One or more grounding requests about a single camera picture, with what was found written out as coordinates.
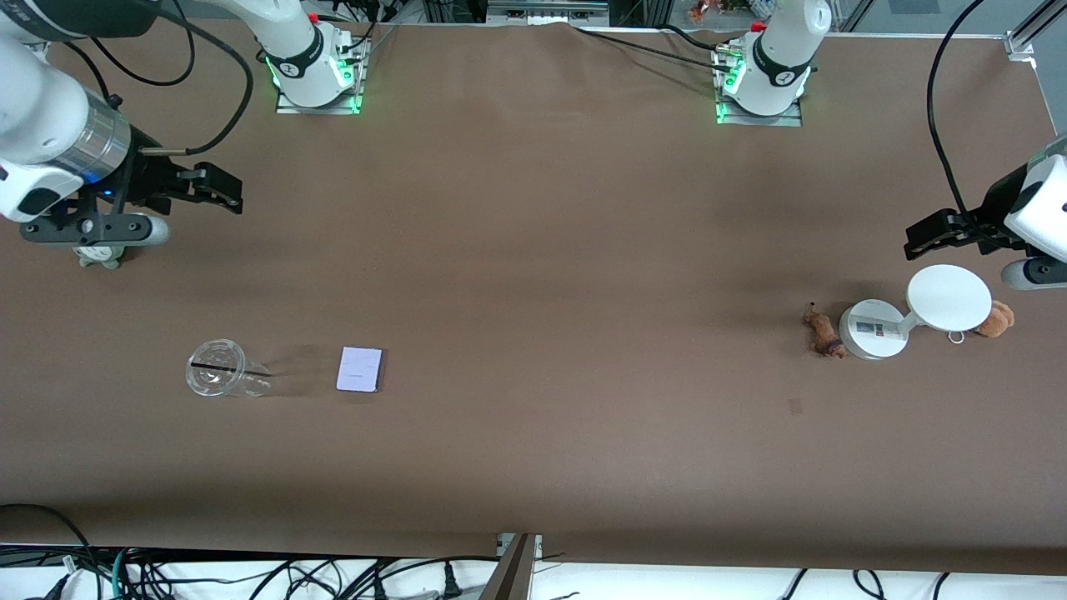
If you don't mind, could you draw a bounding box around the clear plastic cup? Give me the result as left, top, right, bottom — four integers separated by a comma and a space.
185, 338, 274, 398

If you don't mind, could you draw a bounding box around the thick black floor cable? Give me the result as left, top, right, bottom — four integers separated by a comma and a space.
0, 503, 101, 600

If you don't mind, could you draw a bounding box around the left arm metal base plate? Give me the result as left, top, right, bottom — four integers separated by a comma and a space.
714, 46, 804, 128

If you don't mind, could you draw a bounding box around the white round stand lamp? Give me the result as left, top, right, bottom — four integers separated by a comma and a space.
839, 264, 993, 361

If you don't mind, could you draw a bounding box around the grey metal rail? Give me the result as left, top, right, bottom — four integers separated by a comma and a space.
488, 0, 611, 24

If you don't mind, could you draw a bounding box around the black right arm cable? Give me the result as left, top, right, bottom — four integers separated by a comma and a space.
50, 0, 253, 157

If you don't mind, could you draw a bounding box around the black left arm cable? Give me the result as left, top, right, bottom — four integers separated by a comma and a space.
928, 0, 1014, 243

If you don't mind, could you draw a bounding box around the brown table cover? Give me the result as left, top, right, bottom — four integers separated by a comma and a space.
0, 17, 1067, 576

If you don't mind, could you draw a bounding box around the brown lion statue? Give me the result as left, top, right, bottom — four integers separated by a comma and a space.
803, 301, 848, 360

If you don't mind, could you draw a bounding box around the black drinking straw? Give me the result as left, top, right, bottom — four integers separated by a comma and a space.
190, 362, 274, 378

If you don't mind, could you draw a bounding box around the brown teddy keychain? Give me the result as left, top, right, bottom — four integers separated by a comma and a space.
948, 300, 1016, 344

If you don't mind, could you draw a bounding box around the black table cable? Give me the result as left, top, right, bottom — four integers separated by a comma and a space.
575, 29, 734, 69
663, 23, 730, 51

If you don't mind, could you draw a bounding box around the aluminium frame profile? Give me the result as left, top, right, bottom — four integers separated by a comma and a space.
1004, 0, 1067, 61

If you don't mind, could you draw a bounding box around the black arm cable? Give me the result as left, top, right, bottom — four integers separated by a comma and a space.
50, 0, 253, 157
928, 0, 1014, 243

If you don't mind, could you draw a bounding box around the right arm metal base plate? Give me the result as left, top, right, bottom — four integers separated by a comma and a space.
275, 37, 368, 116

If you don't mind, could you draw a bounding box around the grey metal post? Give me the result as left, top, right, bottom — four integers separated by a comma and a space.
479, 533, 544, 600

